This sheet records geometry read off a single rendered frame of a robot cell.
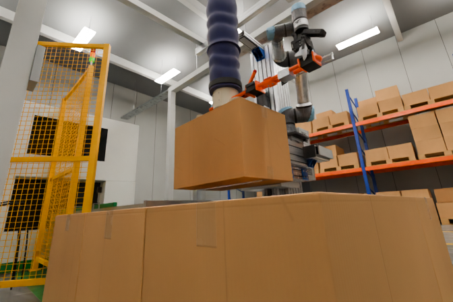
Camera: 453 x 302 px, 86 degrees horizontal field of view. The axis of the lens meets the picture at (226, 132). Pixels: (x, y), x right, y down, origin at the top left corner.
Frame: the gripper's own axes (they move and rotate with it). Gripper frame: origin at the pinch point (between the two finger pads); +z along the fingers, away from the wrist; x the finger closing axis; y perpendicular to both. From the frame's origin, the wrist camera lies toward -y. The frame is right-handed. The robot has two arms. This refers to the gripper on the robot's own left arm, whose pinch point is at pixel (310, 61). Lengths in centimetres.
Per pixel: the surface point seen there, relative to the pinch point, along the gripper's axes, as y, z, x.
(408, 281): -32, 80, 46
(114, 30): 663, -489, -94
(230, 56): 51, -28, 4
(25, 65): 160, -36, 101
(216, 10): 56, -66, 10
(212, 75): 61, -16, 11
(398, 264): -32, 77, 50
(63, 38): 776, -468, 23
